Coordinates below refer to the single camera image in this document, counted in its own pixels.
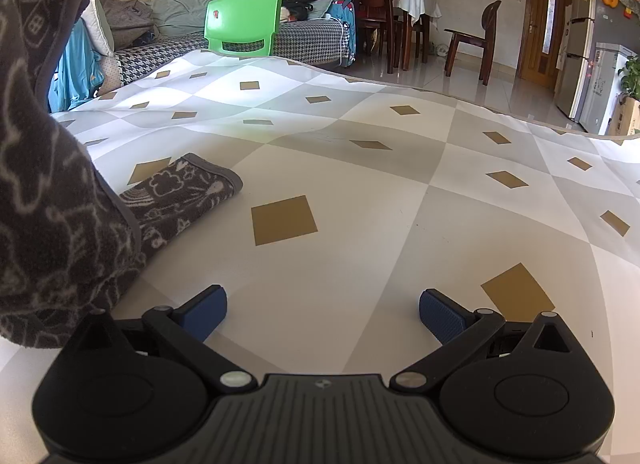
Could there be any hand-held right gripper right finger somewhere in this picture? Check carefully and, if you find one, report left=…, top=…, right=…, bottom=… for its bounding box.
left=390, top=288, right=585, bottom=392

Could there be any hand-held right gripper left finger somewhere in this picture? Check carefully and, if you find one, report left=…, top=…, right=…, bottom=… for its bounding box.
left=64, top=285, right=257, bottom=393

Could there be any grey doodle print fleece jacket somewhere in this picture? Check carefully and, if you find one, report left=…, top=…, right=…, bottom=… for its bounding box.
left=0, top=0, right=245, bottom=351

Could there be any light blue cartoon garment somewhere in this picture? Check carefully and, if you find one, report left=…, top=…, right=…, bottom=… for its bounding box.
left=49, top=19, right=107, bottom=112

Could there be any cardboard box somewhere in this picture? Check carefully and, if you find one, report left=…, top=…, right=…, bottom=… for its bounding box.
left=607, top=94, right=640, bottom=137

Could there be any white freezer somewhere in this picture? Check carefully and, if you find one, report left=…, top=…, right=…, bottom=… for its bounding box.
left=575, top=43, right=640, bottom=135

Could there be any houndstooth sofa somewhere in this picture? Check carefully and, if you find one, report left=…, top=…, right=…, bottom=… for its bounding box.
left=47, top=19, right=357, bottom=112

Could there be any green plastic chair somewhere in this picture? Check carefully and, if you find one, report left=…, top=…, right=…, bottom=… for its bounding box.
left=204, top=0, right=283, bottom=59

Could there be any pale green blanket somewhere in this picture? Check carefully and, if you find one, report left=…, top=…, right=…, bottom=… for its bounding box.
left=147, top=0, right=261, bottom=40

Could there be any blue backpack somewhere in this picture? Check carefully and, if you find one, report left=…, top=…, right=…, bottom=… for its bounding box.
left=326, top=0, right=358, bottom=67

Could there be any grey hoodie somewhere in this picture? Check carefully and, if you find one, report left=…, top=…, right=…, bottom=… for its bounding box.
left=99, top=0, right=162, bottom=52

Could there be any white pillow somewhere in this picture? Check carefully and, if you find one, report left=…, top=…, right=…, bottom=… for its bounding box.
left=80, top=0, right=117, bottom=57

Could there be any potted plant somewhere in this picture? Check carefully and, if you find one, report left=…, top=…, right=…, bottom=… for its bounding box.
left=617, top=56, right=640, bottom=105

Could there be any silver refrigerator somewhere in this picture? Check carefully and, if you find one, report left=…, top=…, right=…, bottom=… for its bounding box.
left=554, top=0, right=601, bottom=120

